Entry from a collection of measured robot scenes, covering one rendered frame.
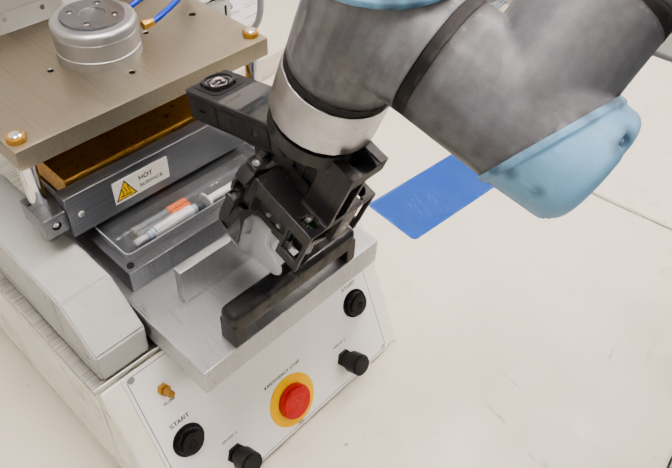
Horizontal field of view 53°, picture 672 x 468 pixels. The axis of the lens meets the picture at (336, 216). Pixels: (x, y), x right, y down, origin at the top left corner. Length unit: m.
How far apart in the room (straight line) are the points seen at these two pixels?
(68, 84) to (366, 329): 0.43
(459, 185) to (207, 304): 0.58
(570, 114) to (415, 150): 0.82
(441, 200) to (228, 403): 0.50
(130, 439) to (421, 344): 0.38
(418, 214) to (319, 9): 0.69
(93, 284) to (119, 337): 0.05
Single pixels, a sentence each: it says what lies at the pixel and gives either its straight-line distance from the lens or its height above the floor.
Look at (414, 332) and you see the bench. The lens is 0.88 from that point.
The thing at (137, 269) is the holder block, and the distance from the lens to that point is 0.63.
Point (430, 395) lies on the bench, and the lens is 0.84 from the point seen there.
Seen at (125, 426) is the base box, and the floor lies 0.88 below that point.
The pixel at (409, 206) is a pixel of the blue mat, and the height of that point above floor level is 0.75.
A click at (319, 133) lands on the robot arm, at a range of 0.42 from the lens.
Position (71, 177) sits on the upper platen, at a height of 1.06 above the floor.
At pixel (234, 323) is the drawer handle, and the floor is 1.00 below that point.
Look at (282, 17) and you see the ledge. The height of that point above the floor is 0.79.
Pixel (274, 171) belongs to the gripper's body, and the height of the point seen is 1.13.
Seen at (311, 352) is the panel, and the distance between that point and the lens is 0.77.
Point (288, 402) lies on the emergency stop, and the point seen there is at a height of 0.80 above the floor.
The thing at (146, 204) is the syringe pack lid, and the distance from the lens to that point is 0.67.
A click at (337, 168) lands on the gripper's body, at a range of 0.44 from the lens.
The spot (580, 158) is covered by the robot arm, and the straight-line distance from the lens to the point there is 0.35.
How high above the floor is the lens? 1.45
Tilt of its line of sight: 44 degrees down
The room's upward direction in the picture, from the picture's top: 3 degrees clockwise
